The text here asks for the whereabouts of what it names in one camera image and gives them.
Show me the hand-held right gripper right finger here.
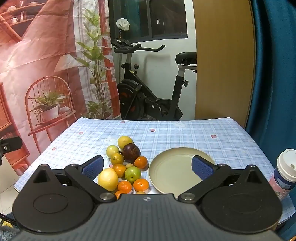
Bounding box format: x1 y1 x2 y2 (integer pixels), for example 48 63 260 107
178 155 265 202

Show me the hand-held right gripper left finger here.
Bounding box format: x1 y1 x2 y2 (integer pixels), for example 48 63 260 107
31 155 117 202

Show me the large yellow lemon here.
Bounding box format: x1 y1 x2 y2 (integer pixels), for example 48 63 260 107
97 168 119 192

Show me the pale yellow-green apple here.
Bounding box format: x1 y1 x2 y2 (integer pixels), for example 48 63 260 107
106 145 120 158

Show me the golden yellow orange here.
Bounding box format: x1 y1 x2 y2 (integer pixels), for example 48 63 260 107
110 153 125 165

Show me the cream round plate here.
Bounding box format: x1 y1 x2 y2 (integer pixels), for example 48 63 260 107
148 147 216 194

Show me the dark purple passion fruit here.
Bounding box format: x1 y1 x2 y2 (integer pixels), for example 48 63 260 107
121 143 141 163

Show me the large yellow citrus fruit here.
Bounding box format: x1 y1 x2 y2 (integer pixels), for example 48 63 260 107
118 136 134 150

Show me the bright green apple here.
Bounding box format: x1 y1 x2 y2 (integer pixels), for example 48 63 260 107
125 166 142 182

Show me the blue plaid tablecloth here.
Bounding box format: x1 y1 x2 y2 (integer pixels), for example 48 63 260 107
13 116 295 224

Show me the pink cup with white lid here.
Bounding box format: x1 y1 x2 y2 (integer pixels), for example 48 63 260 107
269 149 296 200

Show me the blue shaggy rug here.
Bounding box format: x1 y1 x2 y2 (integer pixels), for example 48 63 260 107
0 210 21 241

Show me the black exercise bike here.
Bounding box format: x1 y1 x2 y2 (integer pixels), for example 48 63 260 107
112 38 197 121

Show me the wooden door panel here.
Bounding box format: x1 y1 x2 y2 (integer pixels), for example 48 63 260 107
192 0 256 129

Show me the printed backdrop cloth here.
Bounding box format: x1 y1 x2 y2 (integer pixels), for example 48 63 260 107
0 0 122 183

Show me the dark blue curtain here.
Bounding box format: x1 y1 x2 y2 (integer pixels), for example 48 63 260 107
245 0 296 241

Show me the dark window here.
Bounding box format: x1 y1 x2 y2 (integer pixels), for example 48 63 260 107
108 0 188 40

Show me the white cloth on bike handlebar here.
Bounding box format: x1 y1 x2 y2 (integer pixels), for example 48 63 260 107
116 19 130 31

